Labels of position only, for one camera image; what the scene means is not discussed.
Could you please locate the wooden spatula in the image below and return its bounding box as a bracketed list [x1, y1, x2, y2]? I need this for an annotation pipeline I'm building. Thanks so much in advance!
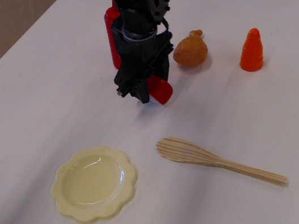
[156, 137, 288, 186]

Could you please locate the orange toy carrot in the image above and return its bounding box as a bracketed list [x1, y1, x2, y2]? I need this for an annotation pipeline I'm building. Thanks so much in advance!
[240, 28, 264, 72]

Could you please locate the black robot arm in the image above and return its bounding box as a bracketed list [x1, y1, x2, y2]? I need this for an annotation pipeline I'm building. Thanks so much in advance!
[104, 0, 173, 105]

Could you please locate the brown toy chicken drumstick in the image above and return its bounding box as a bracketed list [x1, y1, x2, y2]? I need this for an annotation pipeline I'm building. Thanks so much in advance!
[173, 29, 208, 67]

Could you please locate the pale yellow scalloped plate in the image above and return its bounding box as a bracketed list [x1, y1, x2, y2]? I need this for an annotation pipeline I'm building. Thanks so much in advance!
[51, 146, 137, 223]

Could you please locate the red ketchup squeeze bottle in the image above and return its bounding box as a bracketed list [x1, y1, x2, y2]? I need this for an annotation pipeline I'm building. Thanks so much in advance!
[104, 0, 122, 69]

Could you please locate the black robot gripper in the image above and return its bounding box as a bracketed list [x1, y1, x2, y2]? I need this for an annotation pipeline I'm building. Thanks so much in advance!
[114, 30, 173, 104]

